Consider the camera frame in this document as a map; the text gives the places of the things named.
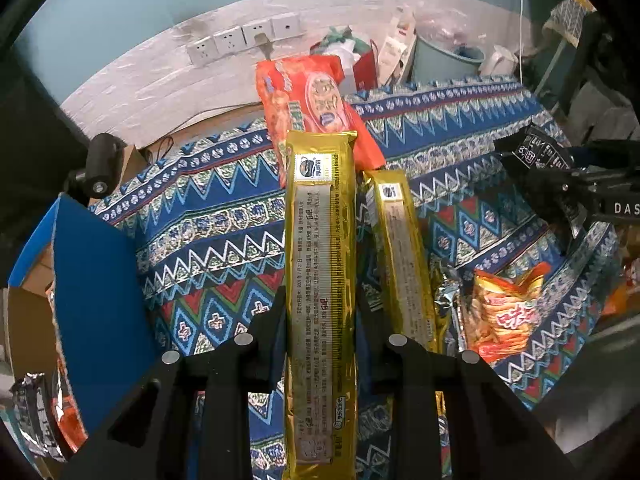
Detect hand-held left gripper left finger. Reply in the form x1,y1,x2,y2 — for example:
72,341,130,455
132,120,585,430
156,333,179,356
60,285,287,480

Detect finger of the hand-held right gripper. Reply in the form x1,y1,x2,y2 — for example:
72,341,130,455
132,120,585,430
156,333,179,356
492,132,640,171
502,157,601,211

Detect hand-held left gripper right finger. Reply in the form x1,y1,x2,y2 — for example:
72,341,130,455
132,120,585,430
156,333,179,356
356,300,576,480

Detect gold biscuit packet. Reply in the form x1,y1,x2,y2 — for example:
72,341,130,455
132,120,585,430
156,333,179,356
282,130,358,480
362,169,446,416

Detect orange and green snack bag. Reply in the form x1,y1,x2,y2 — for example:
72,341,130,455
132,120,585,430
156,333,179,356
600,260,640,317

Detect long silver snack packet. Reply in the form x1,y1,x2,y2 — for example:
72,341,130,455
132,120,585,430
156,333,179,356
430,257,468,356

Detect orange yellow snack bag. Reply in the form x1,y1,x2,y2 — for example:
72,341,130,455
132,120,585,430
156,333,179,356
460,264,546,365

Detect blue cardboard box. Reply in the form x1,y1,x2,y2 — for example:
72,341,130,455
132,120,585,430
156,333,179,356
7,195,161,480

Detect orange and black snack bag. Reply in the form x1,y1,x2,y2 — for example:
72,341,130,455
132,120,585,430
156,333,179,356
47,355,90,453

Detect large orange biscuit packet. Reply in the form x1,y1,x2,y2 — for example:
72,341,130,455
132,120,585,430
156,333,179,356
255,55,387,171

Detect grey cloth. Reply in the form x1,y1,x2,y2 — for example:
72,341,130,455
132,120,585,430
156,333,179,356
570,82,640,143

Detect patterned hanging cloth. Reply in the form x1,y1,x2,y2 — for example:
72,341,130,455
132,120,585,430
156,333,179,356
547,0,597,43

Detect patterned blue blanket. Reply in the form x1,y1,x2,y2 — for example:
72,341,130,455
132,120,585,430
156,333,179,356
87,74,621,480

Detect light blue bin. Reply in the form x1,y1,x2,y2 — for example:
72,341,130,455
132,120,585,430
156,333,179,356
412,32,486,83

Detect clear plastic bin liner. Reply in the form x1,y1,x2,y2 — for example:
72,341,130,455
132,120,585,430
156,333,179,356
415,10,481,56

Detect white paper packaging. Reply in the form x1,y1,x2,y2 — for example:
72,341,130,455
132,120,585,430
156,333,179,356
377,5,418,86

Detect red and white bag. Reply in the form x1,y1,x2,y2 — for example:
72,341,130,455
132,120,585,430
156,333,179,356
310,25,381,92

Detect black cylindrical device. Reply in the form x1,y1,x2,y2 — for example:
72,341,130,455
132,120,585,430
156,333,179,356
65,132,128,206

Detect black cloth cover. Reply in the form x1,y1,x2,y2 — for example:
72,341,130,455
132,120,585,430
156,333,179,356
0,85,76,241

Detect white cable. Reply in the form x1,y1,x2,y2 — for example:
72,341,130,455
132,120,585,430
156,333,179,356
515,0,527,81

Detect black floor cable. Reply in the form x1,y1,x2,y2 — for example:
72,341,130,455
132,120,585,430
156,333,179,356
150,110,216,163

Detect grey plug cable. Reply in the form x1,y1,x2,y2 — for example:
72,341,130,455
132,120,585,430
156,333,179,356
254,34,277,61

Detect white wall socket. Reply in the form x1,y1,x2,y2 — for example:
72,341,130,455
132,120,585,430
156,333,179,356
214,30,247,57
187,37,218,68
270,12,303,38
242,21,275,48

